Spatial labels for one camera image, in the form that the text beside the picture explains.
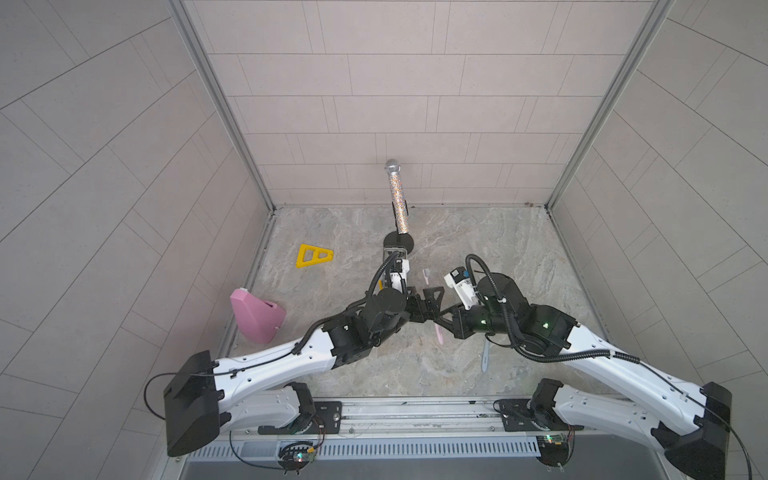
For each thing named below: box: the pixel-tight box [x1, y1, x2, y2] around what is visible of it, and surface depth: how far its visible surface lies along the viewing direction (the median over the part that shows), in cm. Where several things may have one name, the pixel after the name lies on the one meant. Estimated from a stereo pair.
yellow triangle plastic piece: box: [296, 244, 334, 269], surface depth 103 cm
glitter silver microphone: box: [385, 158, 410, 234], surface depth 90 cm
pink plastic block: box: [230, 289, 287, 344], surface depth 77 cm
